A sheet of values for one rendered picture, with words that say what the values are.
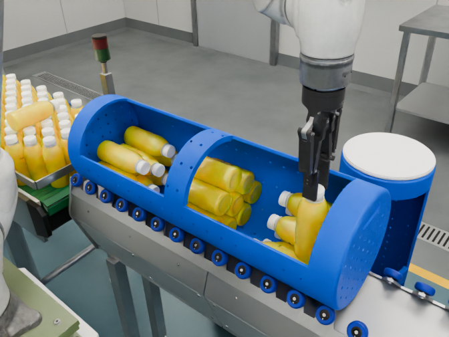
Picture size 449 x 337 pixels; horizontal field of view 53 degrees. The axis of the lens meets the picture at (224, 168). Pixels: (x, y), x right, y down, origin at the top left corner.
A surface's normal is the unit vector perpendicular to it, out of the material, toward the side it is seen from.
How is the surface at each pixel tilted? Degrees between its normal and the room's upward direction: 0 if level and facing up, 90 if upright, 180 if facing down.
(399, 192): 90
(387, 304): 0
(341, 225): 37
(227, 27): 90
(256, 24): 90
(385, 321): 0
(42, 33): 90
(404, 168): 0
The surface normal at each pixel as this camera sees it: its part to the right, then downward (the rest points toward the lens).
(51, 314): -0.11, -0.83
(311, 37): -0.65, 0.50
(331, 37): -0.13, 0.61
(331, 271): -0.60, 0.18
